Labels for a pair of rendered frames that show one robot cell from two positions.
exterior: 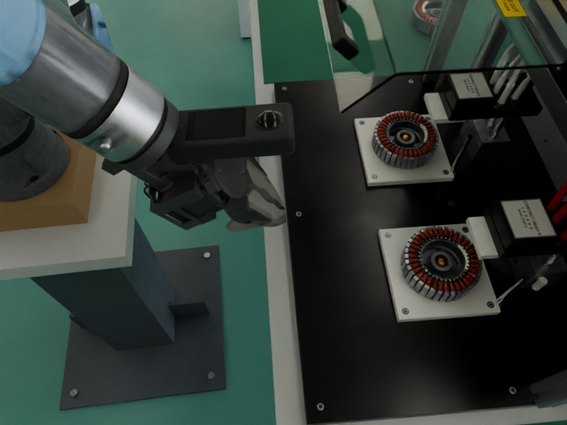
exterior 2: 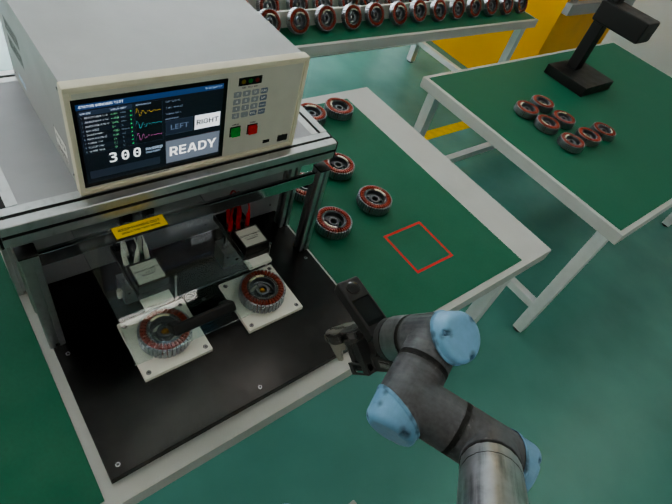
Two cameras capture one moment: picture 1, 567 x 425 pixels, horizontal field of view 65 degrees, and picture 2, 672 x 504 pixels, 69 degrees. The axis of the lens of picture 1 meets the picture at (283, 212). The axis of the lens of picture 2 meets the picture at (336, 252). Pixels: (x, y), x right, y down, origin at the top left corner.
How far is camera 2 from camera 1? 0.87 m
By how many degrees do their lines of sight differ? 70
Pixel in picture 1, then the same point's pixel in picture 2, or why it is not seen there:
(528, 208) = (244, 235)
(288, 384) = not seen: hidden behind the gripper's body
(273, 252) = (292, 396)
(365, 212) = (236, 345)
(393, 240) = (254, 321)
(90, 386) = not seen: outside the picture
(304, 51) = (28, 483)
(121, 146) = not seen: hidden behind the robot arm
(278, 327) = (336, 371)
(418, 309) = (291, 299)
